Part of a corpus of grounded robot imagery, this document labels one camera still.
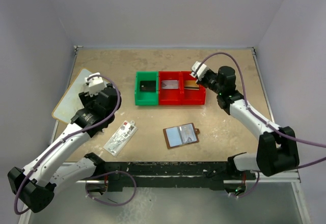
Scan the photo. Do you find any white board yellow rim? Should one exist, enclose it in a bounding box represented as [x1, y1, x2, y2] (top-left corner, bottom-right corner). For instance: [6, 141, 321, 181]
[51, 67, 113, 126]

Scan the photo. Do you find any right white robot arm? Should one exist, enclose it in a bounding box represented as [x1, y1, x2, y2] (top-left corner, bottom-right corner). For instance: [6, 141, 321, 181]
[191, 62, 300, 177]

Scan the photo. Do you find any red middle plastic bin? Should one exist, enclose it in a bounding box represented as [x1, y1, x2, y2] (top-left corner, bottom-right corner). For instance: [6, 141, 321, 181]
[158, 71, 181, 105]

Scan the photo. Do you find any silver card in bin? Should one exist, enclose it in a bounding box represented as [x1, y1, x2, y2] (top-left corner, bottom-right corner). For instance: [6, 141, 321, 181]
[161, 80, 179, 90]

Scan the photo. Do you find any clear plastic packet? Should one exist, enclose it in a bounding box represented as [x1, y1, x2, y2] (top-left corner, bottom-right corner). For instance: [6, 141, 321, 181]
[103, 121, 138, 156]

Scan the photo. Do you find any grey chip card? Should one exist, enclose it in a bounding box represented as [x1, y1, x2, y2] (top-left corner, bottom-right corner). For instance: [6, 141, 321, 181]
[139, 80, 156, 92]

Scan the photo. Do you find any brown leather card holder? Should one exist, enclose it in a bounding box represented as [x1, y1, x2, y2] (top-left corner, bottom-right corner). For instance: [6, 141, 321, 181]
[162, 123, 200, 149]

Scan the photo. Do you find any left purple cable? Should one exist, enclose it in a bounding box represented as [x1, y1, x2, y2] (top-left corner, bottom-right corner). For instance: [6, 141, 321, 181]
[13, 74, 138, 215]

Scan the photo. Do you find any aluminium frame rail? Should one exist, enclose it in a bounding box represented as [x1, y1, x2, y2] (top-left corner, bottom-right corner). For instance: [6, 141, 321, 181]
[87, 162, 299, 188]

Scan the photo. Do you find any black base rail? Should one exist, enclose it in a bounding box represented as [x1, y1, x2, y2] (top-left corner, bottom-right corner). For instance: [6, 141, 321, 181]
[74, 160, 258, 193]

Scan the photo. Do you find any purple cable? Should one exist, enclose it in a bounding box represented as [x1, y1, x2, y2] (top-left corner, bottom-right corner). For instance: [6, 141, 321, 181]
[13, 74, 138, 215]
[196, 52, 326, 199]

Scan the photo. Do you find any green plastic bin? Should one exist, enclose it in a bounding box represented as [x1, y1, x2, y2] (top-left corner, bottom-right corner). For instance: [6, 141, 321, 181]
[134, 71, 158, 106]

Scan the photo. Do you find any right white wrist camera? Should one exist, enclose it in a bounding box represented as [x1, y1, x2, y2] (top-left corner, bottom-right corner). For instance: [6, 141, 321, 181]
[190, 61, 209, 81]

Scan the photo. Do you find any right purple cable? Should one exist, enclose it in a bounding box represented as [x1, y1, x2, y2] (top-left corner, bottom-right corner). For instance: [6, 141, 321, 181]
[196, 52, 326, 199]

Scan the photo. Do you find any red plastic bin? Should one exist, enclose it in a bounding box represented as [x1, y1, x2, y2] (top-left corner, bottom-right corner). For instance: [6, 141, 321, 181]
[158, 71, 181, 105]
[181, 71, 206, 105]

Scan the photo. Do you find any red right plastic bin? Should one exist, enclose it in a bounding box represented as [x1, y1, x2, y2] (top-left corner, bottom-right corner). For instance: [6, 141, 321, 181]
[181, 71, 206, 105]

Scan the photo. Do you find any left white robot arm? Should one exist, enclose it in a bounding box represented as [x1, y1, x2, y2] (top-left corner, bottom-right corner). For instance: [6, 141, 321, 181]
[7, 85, 121, 215]

